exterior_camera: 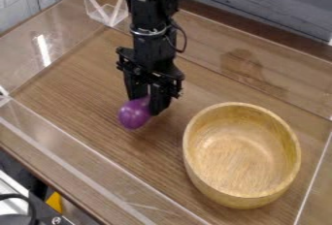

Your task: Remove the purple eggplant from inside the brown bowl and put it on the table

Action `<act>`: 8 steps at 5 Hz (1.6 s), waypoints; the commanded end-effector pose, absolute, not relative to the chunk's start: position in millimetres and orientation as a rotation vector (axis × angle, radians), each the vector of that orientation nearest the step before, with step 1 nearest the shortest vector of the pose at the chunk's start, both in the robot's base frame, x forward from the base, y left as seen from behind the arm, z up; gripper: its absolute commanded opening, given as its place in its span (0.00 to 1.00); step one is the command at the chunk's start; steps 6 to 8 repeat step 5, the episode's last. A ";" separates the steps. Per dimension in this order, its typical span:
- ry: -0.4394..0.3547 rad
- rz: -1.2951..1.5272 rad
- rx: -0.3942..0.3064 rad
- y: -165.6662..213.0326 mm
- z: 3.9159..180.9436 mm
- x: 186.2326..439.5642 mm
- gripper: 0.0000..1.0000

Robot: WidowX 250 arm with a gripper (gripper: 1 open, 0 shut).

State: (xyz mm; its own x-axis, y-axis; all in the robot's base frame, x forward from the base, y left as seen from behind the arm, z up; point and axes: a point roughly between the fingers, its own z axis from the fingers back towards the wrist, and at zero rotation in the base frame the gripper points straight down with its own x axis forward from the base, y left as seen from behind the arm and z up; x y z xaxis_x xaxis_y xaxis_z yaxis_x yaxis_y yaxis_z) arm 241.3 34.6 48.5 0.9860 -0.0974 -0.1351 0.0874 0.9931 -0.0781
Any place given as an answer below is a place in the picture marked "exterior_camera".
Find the clear acrylic corner bracket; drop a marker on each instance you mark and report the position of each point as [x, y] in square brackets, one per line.
[107, 14]

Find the light wooden bowl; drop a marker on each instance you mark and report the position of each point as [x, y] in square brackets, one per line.
[242, 154]

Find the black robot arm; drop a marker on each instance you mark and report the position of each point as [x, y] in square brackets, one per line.
[152, 18]

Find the yellow sticker tag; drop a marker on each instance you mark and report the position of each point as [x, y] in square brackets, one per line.
[53, 202]

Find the clear acrylic tray wall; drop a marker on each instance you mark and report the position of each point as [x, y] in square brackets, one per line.
[123, 175]

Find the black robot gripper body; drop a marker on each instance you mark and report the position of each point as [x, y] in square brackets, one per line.
[151, 57]

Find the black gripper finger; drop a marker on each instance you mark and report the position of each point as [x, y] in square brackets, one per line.
[135, 85]
[159, 99]

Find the purple toy eggplant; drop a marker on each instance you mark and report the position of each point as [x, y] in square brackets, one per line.
[134, 113]

